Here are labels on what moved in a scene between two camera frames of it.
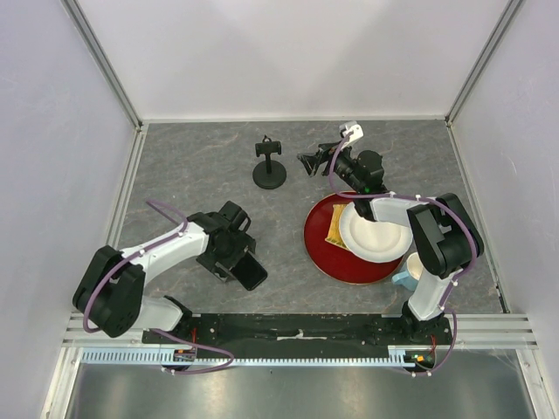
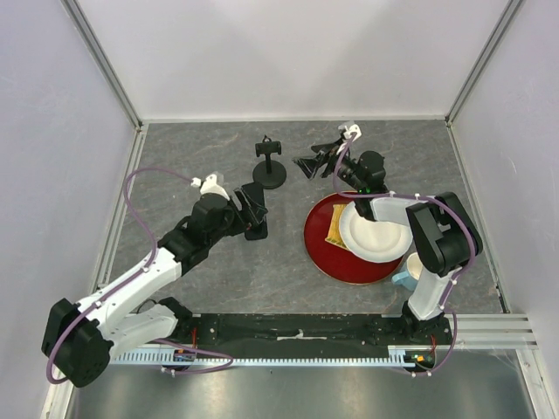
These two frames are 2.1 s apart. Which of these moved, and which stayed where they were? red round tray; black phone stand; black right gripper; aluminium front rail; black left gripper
Moved: black left gripper
Stayed: black phone stand; black right gripper; red round tray; aluminium front rail
